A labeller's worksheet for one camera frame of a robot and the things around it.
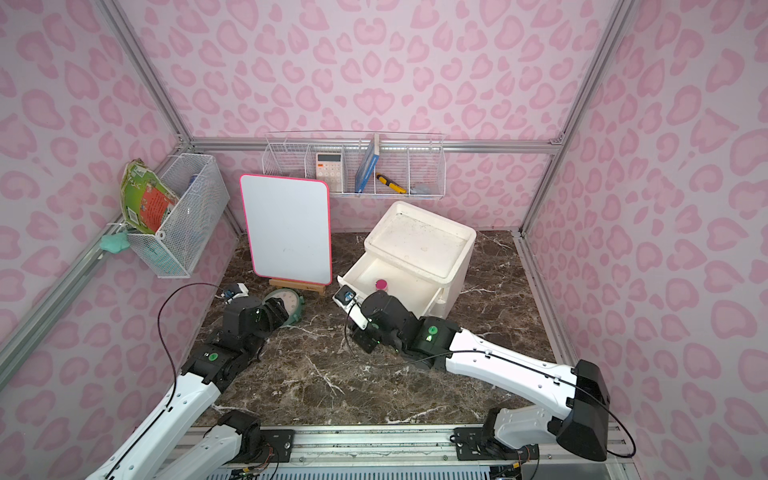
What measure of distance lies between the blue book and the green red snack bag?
53cm

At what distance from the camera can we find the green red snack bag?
2.24ft

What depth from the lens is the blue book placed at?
0.87 meters
